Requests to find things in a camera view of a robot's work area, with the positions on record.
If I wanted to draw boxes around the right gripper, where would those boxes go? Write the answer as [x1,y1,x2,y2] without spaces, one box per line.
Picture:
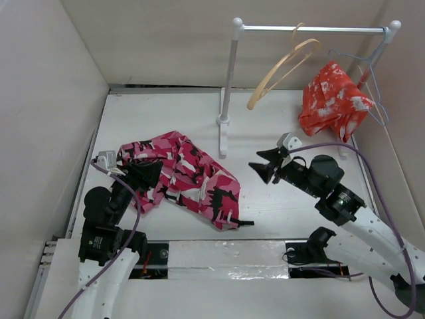
[247,147,321,198]

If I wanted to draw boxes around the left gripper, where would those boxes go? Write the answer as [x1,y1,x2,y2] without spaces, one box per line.
[110,159,162,223]

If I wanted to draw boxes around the pink camouflage trousers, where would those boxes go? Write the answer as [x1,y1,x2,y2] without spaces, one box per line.
[117,131,254,230]

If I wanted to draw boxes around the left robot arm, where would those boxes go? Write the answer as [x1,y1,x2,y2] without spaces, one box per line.
[59,156,163,318]

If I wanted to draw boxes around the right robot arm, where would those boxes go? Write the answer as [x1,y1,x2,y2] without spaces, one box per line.
[249,147,424,314]

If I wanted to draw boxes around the wooden clothes hanger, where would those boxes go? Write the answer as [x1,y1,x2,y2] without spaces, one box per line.
[246,23,321,110]

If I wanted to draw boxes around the white clothes rack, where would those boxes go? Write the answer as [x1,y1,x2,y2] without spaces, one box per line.
[216,17,402,158]

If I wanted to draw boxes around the orange white patterned garment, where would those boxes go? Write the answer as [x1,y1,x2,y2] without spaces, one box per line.
[298,60,375,143]

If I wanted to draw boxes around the silver foil tape strip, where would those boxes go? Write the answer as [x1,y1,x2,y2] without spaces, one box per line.
[167,240,289,280]

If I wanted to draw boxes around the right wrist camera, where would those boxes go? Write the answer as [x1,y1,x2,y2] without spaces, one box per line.
[277,132,302,150]

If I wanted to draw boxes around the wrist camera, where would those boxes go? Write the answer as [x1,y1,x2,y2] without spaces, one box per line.
[277,132,302,150]
[96,150,117,171]

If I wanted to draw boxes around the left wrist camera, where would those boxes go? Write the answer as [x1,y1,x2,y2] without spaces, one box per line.
[96,150,117,171]

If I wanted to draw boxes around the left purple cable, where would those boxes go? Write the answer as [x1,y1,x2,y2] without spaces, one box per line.
[56,158,141,319]

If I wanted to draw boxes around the purple cable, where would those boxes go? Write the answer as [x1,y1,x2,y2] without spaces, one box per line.
[56,158,141,319]
[288,142,418,318]

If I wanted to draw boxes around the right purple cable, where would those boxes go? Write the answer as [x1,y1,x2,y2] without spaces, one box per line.
[288,142,418,318]

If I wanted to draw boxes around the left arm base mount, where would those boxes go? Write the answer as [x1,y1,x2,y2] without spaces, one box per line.
[129,241,169,280]

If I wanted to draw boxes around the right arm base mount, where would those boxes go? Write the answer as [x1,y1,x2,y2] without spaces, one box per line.
[282,227,363,280]

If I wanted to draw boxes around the blue wire hanger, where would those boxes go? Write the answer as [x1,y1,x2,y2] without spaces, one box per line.
[327,27,392,126]

